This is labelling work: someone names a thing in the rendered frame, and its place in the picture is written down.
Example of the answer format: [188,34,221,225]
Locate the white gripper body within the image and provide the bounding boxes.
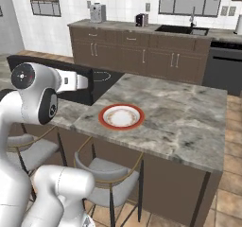
[76,74,90,91]

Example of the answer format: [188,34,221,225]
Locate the red rimmed white plate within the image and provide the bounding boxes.
[97,103,147,131]

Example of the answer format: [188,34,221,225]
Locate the black hob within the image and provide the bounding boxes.
[6,54,126,107]

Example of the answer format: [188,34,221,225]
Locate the brown base cupboard run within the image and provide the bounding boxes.
[68,26,212,86]

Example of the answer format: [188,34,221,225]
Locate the small window with blind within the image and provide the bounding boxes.
[26,0,62,18]

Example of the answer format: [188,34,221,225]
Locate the black sink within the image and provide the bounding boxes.
[154,24,210,37]

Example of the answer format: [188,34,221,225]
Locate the silver tap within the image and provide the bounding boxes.
[188,6,199,28]

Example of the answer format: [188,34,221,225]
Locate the wide window with blind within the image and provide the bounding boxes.
[158,0,225,18]

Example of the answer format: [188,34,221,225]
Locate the brown island cabinet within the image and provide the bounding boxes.
[9,123,224,227]

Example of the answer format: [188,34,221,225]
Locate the black dishwasher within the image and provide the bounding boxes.
[202,41,242,96]

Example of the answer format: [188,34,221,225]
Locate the grey stool with gold frame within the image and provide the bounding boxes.
[73,135,145,227]
[5,126,68,203]

